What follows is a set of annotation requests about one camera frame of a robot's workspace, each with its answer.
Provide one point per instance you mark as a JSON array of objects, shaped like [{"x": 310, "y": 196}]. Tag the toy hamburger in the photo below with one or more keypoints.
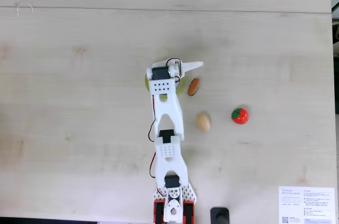
[{"x": 194, "y": 87}]

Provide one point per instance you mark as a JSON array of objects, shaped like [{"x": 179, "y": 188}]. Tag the yellow packing tape roll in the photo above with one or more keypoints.
[{"x": 180, "y": 87}]

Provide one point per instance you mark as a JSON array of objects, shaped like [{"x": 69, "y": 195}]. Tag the beige toy egg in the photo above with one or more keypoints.
[{"x": 203, "y": 122}]

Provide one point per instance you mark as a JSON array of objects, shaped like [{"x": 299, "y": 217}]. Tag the red toy strawberry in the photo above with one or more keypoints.
[{"x": 240, "y": 117}]

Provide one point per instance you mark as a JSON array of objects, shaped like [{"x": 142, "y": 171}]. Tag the red table clamp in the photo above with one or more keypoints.
[
  {"x": 188, "y": 212},
  {"x": 159, "y": 212}
]

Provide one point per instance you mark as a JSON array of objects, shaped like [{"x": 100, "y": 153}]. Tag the white printed paper sheet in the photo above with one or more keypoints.
[{"x": 304, "y": 205}]

